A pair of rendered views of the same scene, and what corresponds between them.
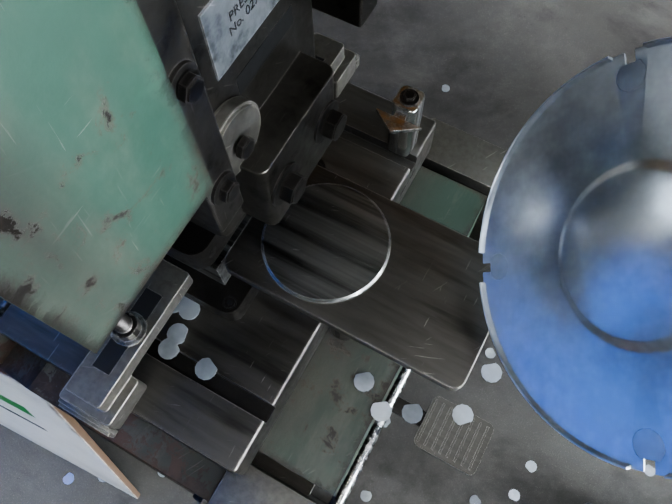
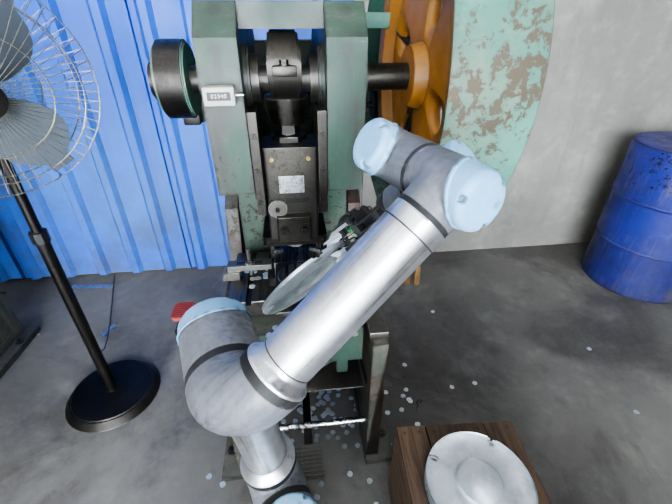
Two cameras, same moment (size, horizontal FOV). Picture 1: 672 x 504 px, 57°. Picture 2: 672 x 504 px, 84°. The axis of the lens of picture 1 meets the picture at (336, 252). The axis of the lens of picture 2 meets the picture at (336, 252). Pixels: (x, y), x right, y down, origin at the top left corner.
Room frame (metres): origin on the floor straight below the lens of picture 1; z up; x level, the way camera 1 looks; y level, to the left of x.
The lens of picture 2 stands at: (-0.26, -0.83, 1.47)
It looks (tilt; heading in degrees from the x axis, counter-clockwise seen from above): 32 degrees down; 52
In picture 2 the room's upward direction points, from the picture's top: straight up
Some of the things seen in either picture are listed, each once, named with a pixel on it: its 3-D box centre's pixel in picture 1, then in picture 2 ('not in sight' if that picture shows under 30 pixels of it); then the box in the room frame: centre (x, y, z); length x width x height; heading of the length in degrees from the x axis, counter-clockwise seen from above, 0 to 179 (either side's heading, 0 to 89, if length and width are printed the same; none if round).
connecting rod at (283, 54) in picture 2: not in sight; (286, 101); (0.30, 0.12, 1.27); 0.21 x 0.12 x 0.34; 59
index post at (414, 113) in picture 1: (405, 120); not in sight; (0.38, -0.08, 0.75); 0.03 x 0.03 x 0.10; 59
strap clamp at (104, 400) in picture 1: (122, 336); (247, 262); (0.16, 0.21, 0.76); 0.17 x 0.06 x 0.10; 149
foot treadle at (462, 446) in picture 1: (340, 374); (306, 406); (0.23, 0.00, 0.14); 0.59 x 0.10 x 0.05; 59
